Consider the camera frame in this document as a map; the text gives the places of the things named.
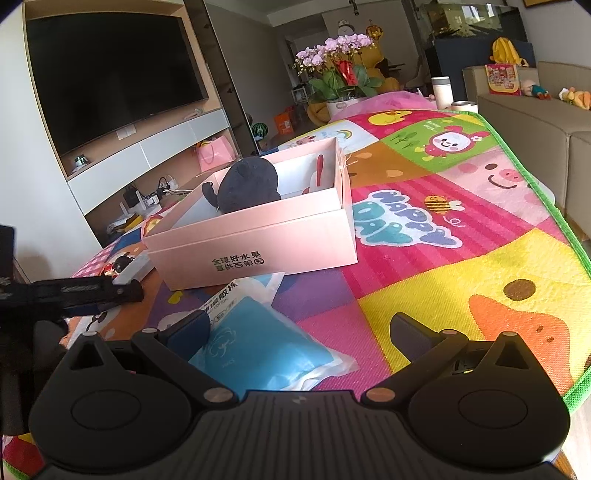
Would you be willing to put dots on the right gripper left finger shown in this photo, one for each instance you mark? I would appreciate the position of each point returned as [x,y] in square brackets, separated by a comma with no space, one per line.
[165,354]

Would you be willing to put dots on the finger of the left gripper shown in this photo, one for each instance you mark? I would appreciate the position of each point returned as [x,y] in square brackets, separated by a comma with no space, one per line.
[66,298]

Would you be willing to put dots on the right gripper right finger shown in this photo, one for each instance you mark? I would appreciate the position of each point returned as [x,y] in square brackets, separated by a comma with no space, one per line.
[429,353]

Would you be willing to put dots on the white power adapter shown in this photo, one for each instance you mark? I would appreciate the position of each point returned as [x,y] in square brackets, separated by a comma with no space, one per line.
[138,269]

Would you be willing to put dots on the blue tissue pack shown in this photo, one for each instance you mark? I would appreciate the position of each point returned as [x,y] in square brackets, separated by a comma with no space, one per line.
[254,347]

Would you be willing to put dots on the black plush toy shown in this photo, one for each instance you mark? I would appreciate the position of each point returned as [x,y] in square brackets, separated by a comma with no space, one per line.
[250,182]

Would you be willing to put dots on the white red foam stick toy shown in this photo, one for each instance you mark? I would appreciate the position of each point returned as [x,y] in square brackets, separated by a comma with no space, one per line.
[317,182]

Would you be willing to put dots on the black hair doll figure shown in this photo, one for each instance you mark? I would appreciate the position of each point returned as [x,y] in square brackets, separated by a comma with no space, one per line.
[114,268]

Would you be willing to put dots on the white wood TV cabinet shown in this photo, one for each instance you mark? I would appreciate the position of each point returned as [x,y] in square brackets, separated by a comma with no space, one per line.
[96,171]

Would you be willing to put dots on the colourful cartoon play mat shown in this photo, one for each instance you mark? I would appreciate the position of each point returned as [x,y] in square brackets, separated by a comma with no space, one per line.
[452,230]

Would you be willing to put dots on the pink cardboard box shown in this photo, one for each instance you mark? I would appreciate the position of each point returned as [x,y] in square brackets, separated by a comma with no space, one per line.
[194,246]

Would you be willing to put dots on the pink gift bag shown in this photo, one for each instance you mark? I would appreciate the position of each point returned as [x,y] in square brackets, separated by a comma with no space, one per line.
[214,153]

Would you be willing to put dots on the black television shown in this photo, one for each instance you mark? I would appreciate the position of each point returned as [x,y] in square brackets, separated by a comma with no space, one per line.
[98,72]

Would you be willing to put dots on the beige sofa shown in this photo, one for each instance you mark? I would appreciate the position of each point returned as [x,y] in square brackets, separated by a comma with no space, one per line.
[550,137]

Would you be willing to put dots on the orange paper bag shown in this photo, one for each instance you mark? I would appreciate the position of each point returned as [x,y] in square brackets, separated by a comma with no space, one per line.
[283,122]

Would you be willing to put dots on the white thermos cup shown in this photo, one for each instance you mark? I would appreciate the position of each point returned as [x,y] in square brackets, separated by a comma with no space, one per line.
[443,92]

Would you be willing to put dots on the red cartoon gift bag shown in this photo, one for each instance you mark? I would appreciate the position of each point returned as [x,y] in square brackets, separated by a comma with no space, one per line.
[503,79]

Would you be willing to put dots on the purple orchid flower pot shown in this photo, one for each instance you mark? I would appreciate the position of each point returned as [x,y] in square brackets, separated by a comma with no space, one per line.
[335,68]

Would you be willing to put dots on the yellow bear plush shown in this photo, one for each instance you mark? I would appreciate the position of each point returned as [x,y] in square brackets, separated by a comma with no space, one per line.
[378,64]

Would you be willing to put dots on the yellow backpack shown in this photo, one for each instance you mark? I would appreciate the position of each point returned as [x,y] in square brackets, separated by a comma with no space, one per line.
[504,52]

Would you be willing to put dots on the dark fish tank cabinet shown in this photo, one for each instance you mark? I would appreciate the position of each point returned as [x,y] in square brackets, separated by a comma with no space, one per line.
[457,35]

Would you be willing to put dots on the red framed wall picture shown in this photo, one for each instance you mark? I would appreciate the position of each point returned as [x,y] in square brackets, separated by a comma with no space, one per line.
[536,3]

